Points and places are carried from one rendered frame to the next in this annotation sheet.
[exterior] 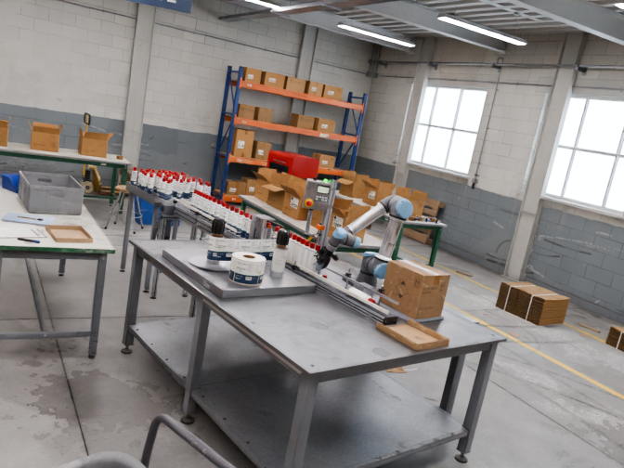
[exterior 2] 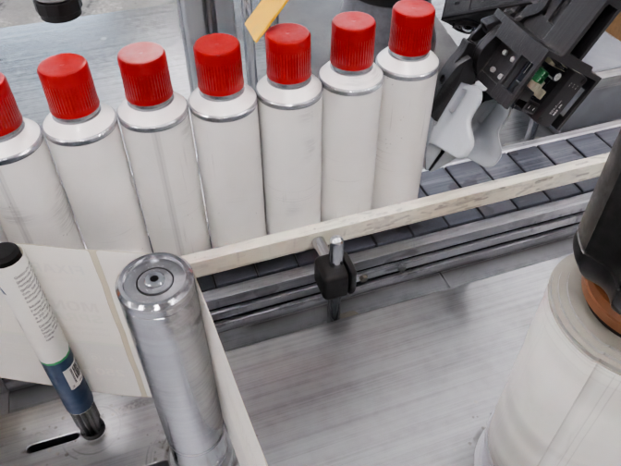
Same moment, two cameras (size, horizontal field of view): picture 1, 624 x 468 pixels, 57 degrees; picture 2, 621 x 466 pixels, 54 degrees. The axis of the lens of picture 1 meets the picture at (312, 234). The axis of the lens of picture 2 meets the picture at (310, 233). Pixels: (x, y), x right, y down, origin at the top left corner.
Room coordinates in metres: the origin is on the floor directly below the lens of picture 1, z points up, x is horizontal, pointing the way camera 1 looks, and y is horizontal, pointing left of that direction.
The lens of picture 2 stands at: (3.59, 0.40, 1.29)
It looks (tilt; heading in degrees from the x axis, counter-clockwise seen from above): 45 degrees down; 291
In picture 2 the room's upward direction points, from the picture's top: straight up
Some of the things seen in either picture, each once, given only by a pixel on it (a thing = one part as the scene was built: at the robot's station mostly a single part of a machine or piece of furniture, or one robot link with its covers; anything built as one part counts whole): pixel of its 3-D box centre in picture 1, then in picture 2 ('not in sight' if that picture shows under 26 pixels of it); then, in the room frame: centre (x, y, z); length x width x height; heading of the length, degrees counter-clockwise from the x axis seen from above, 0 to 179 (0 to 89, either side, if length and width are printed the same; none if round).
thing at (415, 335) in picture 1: (412, 333); not in sight; (2.99, -0.63, 0.85); 0.30 x 0.26 x 0.04; 40
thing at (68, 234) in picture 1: (69, 233); not in sight; (3.82, 1.63, 0.82); 0.34 x 0.24 x 0.03; 37
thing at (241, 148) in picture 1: (290, 144); not in sight; (11.46, 0.75, 1.26); 2.78 x 0.61 x 2.51; 121
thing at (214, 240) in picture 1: (215, 240); not in sight; (3.50, 0.58, 1.04); 0.09 x 0.09 x 0.29
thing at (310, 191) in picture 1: (317, 195); not in sight; (3.89, 0.01, 1.38); 0.17 x 0.10 x 0.19; 95
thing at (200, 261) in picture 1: (213, 263); not in sight; (3.50, 0.58, 0.89); 0.31 x 0.31 x 0.01
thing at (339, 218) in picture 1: (346, 219); not in sight; (5.59, -0.31, 0.97); 0.51 x 0.39 x 0.37; 127
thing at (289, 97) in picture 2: (305, 255); (290, 147); (3.76, 0.02, 0.98); 0.05 x 0.05 x 0.20
